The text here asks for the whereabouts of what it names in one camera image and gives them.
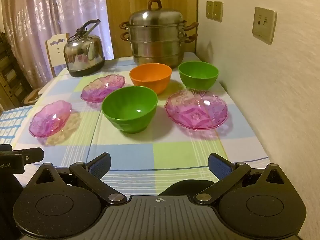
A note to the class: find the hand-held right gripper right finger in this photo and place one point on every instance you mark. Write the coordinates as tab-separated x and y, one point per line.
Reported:
220	166

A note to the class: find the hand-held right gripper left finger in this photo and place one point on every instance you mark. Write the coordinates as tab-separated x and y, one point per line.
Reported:
100	166

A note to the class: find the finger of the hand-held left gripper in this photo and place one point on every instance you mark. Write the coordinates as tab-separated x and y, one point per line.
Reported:
5	147
31	155

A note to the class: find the pink glass plate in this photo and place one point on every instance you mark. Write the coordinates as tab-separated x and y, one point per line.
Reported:
48	120
100	90
197	112

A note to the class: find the green plastic bowl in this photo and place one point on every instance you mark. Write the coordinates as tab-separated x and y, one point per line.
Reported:
125	107
197	72

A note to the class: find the orange plastic bowl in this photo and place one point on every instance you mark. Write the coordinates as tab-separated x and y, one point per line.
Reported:
150	77

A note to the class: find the blue white checked cloth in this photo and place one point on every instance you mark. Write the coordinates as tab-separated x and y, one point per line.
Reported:
12	122

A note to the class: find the pastel checked tablecloth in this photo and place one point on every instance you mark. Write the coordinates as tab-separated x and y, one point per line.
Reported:
150	155

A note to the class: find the round wicker basket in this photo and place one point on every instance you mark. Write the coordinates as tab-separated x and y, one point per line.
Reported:
31	97

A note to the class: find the dark storage rack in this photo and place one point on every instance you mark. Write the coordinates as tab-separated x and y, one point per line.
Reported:
10	80

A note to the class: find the white wooden chair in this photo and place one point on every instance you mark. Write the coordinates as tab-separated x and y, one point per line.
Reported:
53	52

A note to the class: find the stainless steel kettle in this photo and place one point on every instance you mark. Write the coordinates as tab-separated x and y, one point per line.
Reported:
82	52

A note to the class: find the sheer lilac curtain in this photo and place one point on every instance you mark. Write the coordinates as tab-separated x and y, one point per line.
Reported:
37	17

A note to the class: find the stainless steel steamer pot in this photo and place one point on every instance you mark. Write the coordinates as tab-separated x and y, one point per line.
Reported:
155	42

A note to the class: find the wooden door panel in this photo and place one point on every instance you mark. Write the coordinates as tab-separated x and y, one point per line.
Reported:
120	0

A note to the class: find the beige wall socket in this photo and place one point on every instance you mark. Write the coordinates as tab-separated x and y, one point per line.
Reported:
263	26

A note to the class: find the beige wall switch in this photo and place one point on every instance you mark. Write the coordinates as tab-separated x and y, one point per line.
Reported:
218	11
209	10

